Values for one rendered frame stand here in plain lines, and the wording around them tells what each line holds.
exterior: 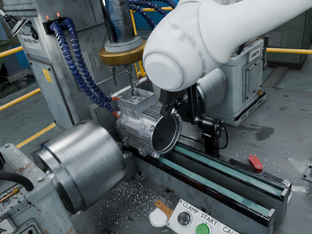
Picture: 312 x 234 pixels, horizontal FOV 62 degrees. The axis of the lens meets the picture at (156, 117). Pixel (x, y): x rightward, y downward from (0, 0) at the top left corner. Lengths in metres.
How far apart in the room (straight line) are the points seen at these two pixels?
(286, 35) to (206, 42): 3.57
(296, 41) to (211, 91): 2.92
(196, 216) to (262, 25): 0.41
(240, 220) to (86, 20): 0.87
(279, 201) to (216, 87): 0.51
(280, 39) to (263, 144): 2.84
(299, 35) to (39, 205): 3.64
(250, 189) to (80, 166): 0.54
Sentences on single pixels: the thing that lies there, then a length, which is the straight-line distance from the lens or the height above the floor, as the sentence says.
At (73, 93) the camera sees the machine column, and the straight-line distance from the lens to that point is 1.06.
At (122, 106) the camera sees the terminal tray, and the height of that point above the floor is 1.11.
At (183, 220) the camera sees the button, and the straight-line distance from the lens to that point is 0.62.
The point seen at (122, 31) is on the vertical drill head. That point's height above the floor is 1.39.
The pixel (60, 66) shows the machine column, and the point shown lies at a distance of 1.02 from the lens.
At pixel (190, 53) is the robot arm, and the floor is 1.45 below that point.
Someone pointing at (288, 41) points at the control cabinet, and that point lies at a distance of 3.97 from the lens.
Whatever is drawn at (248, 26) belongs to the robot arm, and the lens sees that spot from 0.40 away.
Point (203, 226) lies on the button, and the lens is 0.60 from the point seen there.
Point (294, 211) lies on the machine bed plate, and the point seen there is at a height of 0.80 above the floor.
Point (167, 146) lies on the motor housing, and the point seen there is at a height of 0.94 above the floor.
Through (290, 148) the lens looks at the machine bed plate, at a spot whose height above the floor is 0.80.
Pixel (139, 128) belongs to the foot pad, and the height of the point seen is 1.07.
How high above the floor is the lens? 1.56
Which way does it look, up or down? 30 degrees down
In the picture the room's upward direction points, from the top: 11 degrees counter-clockwise
